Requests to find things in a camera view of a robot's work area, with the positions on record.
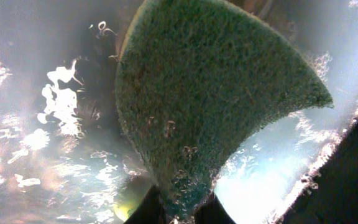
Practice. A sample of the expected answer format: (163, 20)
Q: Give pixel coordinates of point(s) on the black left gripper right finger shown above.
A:
(211, 211)

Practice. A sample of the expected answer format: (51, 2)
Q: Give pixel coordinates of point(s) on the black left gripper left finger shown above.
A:
(150, 210)

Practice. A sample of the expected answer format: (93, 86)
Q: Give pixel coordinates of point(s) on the green yellow sponge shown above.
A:
(195, 79)

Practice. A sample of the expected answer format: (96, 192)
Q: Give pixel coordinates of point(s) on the black rectangular water tray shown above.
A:
(64, 157)

